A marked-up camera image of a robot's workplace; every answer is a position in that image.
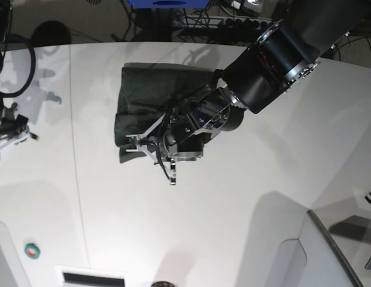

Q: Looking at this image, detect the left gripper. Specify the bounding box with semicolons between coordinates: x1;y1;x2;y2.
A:
155;132;205;162

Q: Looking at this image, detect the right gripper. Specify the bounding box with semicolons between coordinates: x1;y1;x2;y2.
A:
0;115;29;142

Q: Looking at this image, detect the dark green t-shirt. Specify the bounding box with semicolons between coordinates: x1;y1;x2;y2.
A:
114;63;214;163

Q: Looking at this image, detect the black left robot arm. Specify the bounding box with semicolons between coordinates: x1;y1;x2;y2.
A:
156;1;371;163

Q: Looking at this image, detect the green red round button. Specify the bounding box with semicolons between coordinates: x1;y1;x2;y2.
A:
24;243;41;259

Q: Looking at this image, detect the grey power strip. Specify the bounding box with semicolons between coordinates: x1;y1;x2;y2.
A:
172;14;272;29

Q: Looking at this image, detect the black round knob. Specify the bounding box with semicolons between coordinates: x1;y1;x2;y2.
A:
151;281;175;287

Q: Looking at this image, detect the blue plastic bin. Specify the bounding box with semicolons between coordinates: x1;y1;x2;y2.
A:
127;0;209;9

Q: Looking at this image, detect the black white label plate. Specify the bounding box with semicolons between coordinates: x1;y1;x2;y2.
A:
56;265;127;287

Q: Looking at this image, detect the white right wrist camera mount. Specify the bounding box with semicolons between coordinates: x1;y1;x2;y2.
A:
0;131;39;161

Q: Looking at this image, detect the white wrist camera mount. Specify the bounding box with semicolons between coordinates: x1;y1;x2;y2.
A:
0;131;39;161
126;114;177;185

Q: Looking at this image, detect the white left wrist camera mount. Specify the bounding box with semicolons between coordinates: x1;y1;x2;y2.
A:
126;114;177;185

